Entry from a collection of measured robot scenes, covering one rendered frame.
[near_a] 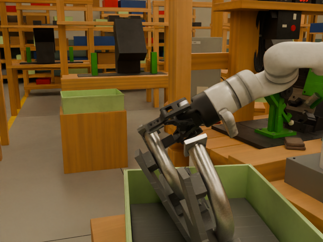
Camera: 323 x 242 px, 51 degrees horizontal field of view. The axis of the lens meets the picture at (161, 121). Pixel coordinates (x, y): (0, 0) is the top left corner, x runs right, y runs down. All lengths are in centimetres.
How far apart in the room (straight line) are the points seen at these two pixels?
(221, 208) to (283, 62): 33
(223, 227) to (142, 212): 52
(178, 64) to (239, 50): 39
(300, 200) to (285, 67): 59
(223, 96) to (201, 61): 121
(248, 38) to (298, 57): 125
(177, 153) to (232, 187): 73
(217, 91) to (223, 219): 28
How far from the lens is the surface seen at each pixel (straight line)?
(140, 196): 111
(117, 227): 111
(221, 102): 71
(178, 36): 173
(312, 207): 119
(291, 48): 75
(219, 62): 198
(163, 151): 72
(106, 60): 845
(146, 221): 103
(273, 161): 139
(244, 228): 102
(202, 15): 1237
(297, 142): 155
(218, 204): 56
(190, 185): 54
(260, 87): 74
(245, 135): 170
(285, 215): 95
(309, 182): 125
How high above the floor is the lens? 137
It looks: 14 degrees down
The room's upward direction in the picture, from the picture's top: straight up
